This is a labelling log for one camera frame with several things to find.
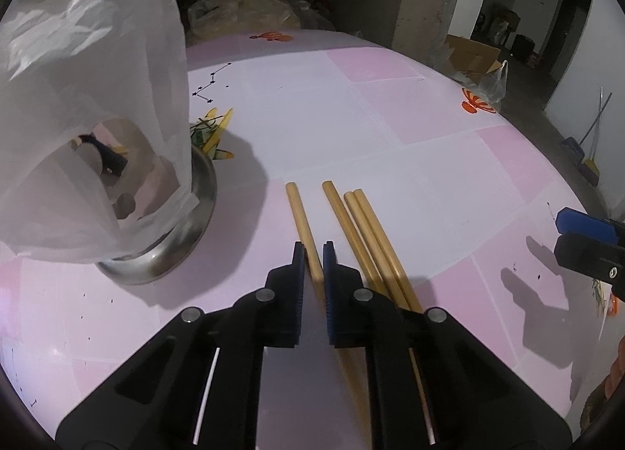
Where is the bamboo chopstick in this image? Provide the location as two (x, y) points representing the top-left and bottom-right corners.
(285, 182), (372, 449)
(322, 180), (388, 296)
(355, 189), (424, 314)
(343, 191), (436, 431)

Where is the steel utensil holder cup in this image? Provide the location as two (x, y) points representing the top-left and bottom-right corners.
(93, 119), (217, 285)

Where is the cardboard box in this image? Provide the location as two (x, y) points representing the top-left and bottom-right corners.
(445, 34), (502, 84)

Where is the white plastic bag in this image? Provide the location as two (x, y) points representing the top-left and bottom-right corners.
(1, 0), (189, 263)

